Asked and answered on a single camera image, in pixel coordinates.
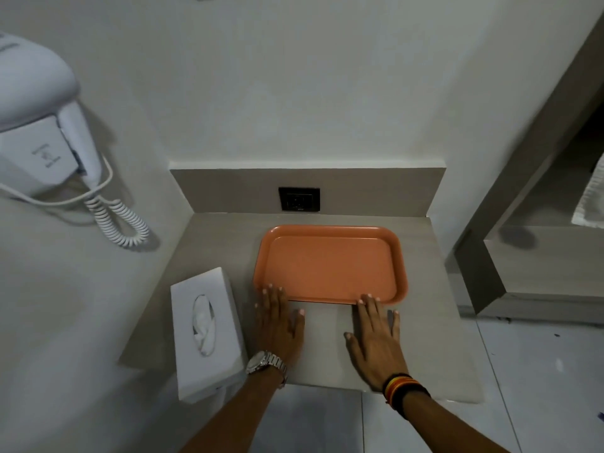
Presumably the person's right hand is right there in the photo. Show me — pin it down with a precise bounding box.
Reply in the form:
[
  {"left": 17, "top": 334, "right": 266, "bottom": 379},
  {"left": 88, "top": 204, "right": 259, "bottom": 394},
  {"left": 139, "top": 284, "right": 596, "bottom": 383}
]
[{"left": 344, "top": 294, "right": 410, "bottom": 393}]

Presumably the person's left hand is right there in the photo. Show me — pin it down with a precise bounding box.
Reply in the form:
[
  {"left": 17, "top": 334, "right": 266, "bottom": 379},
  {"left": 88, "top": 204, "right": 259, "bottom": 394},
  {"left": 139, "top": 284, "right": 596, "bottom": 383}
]
[{"left": 254, "top": 285, "right": 307, "bottom": 368}]

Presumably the person's right forearm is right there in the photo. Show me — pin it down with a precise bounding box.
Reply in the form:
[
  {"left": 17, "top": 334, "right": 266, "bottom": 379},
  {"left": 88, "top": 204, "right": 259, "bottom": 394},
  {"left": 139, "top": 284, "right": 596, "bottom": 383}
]
[{"left": 400, "top": 390, "right": 511, "bottom": 453}]

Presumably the person's left forearm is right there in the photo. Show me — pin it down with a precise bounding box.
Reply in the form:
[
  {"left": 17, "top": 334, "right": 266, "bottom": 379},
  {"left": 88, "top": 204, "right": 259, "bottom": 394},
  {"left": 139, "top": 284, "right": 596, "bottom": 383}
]
[{"left": 181, "top": 368, "right": 285, "bottom": 453}]

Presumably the silver metal wristwatch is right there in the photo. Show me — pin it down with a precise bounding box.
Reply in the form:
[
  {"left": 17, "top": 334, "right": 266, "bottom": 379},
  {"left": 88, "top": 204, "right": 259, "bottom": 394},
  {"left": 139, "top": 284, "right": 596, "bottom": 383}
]
[{"left": 245, "top": 350, "right": 288, "bottom": 390}]

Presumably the white tissue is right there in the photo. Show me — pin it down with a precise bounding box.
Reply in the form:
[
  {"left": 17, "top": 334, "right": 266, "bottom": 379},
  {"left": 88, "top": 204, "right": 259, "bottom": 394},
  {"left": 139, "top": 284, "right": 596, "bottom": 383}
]
[{"left": 191, "top": 294, "right": 216, "bottom": 357}]

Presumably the orange plastic tray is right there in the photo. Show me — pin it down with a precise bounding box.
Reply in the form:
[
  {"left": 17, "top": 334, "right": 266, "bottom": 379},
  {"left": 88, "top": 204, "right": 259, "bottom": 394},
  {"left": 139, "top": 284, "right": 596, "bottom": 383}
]
[{"left": 252, "top": 225, "right": 409, "bottom": 306}]

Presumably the black wristband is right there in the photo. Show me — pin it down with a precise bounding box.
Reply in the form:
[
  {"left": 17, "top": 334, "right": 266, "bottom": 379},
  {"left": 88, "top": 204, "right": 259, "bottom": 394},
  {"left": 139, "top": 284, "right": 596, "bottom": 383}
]
[{"left": 391, "top": 382, "right": 431, "bottom": 414}]

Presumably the white tissue box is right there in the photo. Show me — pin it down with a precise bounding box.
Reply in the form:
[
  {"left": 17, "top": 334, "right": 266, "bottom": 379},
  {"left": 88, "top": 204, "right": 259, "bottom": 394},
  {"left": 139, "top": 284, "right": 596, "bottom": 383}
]
[{"left": 170, "top": 267, "right": 249, "bottom": 404}]

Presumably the beige wooden open cabinet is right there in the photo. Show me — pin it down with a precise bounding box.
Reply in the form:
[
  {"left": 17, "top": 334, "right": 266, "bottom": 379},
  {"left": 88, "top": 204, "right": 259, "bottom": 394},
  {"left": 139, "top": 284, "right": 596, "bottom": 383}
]
[{"left": 452, "top": 13, "right": 604, "bottom": 322}]

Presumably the white towel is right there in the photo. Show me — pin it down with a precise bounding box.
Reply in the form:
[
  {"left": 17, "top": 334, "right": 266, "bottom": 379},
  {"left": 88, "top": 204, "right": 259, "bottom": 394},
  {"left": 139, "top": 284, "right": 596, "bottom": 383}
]
[{"left": 571, "top": 154, "right": 604, "bottom": 227}]

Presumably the red yellow thread bracelet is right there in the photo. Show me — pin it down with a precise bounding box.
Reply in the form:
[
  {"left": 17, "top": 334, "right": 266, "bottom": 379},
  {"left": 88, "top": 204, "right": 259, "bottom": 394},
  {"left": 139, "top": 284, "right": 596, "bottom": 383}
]
[{"left": 382, "top": 373, "right": 422, "bottom": 404}]

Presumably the black wall socket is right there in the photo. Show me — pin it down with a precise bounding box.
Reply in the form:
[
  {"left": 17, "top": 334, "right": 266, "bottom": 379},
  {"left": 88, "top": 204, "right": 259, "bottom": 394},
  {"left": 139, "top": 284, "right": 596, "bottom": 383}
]
[{"left": 278, "top": 187, "right": 321, "bottom": 212}]

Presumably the white coiled cord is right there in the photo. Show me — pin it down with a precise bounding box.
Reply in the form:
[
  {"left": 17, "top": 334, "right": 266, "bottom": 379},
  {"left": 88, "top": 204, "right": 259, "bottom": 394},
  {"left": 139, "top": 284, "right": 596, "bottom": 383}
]
[{"left": 0, "top": 154, "right": 151, "bottom": 249}]

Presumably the white wall hair dryer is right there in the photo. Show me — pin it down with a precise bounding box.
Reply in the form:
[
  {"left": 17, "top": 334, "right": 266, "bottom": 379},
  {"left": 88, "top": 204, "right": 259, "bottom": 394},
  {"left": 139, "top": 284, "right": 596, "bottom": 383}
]
[{"left": 0, "top": 32, "right": 103, "bottom": 199}]

